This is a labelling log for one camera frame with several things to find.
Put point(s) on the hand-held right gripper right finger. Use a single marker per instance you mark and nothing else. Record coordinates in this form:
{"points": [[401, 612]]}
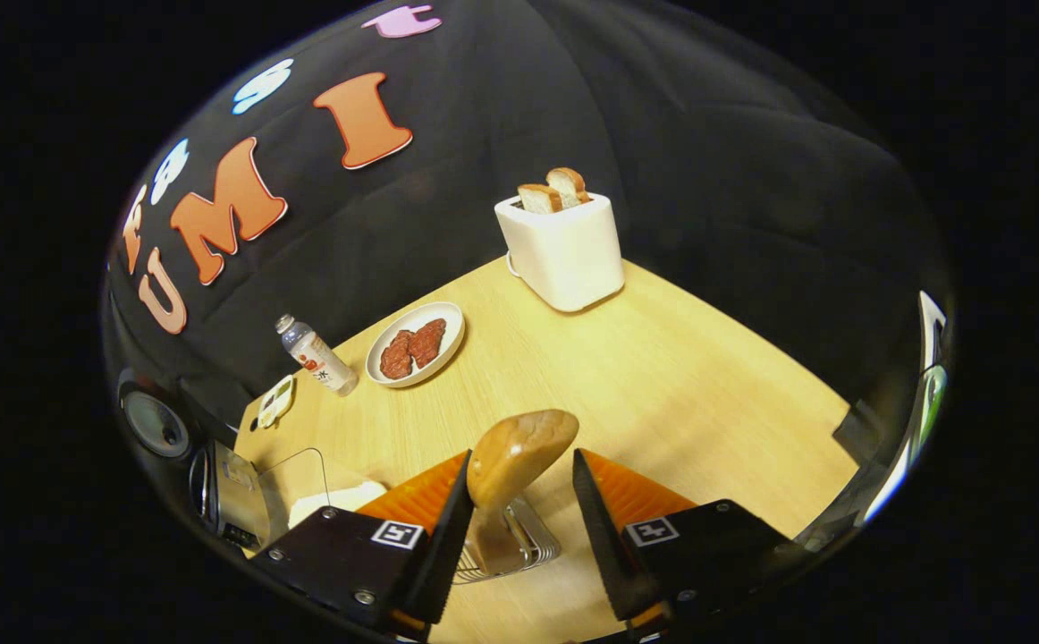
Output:
{"points": [[604, 546]]}

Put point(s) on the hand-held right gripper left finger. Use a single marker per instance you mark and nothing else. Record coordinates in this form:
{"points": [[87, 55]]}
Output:
{"points": [[448, 546]]}

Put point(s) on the wooden spoon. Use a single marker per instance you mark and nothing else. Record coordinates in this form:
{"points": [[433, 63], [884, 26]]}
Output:
{"points": [[519, 452]]}

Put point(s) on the black and silver rice cooker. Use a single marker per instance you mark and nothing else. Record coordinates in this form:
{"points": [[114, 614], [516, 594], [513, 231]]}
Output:
{"points": [[233, 501]]}

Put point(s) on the clear plastic box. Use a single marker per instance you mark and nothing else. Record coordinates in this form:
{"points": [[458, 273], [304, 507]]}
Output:
{"points": [[305, 470]]}

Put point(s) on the red meat piece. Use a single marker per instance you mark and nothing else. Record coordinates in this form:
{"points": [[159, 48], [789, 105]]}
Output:
{"points": [[427, 342], [396, 356]]}

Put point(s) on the small white sauce dish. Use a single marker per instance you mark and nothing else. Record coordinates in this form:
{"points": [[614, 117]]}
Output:
{"points": [[275, 401]]}

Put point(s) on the white round plate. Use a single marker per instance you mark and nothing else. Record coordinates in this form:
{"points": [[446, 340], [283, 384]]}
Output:
{"points": [[448, 317]]}

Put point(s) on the clear plastic bottle red label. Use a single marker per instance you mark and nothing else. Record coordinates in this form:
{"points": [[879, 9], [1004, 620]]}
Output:
{"points": [[318, 358]]}

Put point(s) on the white toaster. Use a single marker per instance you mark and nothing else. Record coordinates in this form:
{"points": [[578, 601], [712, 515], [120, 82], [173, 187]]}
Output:
{"points": [[564, 255]]}

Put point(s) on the black backdrop cloth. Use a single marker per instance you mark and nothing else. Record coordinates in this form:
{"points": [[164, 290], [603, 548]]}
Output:
{"points": [[707, 179]]}

